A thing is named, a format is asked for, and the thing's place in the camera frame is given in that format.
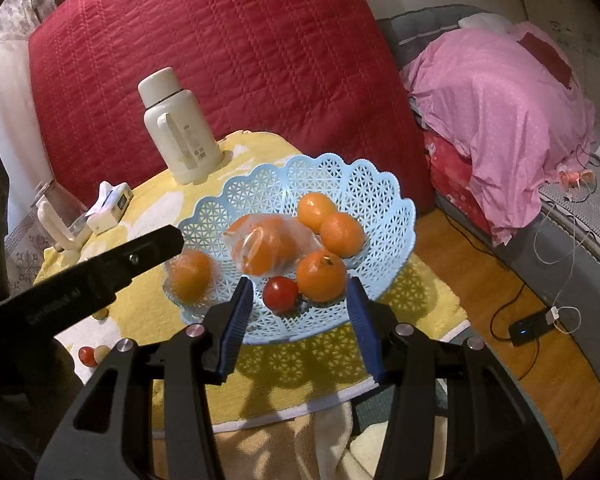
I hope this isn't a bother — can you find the yellow and white towel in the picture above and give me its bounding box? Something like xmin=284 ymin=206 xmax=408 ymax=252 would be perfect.
xmin=32 ymin=130 xmax=468 ymax=433

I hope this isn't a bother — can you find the red quilted blanket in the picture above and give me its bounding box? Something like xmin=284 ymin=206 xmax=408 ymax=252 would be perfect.
xmin=27 ymin=0 xmax=431 ymax=216

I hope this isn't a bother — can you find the oval orange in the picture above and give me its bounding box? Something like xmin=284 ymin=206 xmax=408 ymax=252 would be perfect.
xmin=320 ymin=211 xmax=367 ymax=259
xmin=297 ymin=192 xmax=338 ymax=233

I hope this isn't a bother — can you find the red tomato with calyx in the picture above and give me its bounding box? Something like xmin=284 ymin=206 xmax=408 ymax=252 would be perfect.
xmin=262 ymin=276 xmax=301 ymax=311

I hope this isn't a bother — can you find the white charging cable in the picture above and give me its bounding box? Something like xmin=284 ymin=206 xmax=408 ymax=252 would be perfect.
xmin=532 ymin=145 xmax=600 ymax=336

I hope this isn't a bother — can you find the plastic bag of orange pieces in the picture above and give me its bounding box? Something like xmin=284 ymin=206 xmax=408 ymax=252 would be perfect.
xmin=223 ymin=213 xmax=323 ymax=277

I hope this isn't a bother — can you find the black power strip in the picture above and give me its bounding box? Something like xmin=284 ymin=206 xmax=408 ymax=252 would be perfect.
xmin=509 ymin=310 xmax=556 ymax=348

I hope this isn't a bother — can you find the red floral cloth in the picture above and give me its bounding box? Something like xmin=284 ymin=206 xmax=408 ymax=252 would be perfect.
xmin=425 ymin=130 xmax=501 ymax=248

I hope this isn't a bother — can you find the black cable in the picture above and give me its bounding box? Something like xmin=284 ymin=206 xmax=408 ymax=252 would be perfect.
xmin=445 ymin=210 xmax=531 ymax=343

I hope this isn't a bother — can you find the grey bed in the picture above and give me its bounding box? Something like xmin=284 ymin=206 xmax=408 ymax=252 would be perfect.
xmin=377 ymin=4 xmax=600 ymax=281

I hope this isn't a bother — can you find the patterned curtain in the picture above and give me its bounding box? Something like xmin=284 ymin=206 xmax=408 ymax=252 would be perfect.
xmin=0 ymin=0 xmax=56 ymax=296

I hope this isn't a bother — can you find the small pink object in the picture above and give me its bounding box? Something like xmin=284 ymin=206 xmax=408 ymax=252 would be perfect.
xmin=560 ymin=170 xmax=596 ymax=193

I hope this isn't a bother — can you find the cream thermos jug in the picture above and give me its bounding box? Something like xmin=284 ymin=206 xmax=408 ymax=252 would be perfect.
xmin=138 ymin=67 xmax=224 ymax=186

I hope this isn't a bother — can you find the pink blanket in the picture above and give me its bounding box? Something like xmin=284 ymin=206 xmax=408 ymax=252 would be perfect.
xmin=400 ymin=20 xmax=597 ymax=246

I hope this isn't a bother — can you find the glass electric kettle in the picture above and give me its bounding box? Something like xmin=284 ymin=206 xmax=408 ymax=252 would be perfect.
xmin=30 ymin=180 xmax=93 ymax=266

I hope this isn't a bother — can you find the dark red cloth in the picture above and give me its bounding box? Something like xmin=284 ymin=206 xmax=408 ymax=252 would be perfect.
xmin=520 ymin=31 xmax=578 ymax=88

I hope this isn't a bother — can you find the light blue lattice basket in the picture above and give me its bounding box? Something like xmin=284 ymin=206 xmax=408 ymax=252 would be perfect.
xmin=162 ymin=154 xmax=417 ymax=346

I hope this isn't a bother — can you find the white pillow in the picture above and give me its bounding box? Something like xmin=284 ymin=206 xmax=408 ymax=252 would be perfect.
xmin=457 ymin=12 xmax=513 ymax=31

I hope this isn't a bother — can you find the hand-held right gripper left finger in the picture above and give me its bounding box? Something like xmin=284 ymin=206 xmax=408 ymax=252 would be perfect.
xmin=35 ymin=275 xmax=256 ymax=480

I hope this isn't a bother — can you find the large orange with stem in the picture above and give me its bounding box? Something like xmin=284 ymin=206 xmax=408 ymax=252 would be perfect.
xmin=295 ymin=251 xmax=348 ymax=303

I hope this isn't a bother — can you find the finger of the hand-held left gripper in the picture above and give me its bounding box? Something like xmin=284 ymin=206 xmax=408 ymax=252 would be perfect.
xmin=87 ymin=225 xmax=185 ymax=291

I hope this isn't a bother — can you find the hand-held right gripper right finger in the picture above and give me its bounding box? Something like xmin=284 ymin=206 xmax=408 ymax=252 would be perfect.
xmin=347 ymin=276 xmax=563 ymax=480

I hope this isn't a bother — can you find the white tissue box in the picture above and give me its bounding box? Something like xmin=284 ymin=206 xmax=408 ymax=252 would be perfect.
xmin=85 ymin=181 xmax=132 ymax=235

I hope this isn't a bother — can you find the small round orange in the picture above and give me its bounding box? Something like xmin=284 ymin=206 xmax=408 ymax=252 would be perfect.
xmin=169 ymin=251 xmax=215 ymax=306

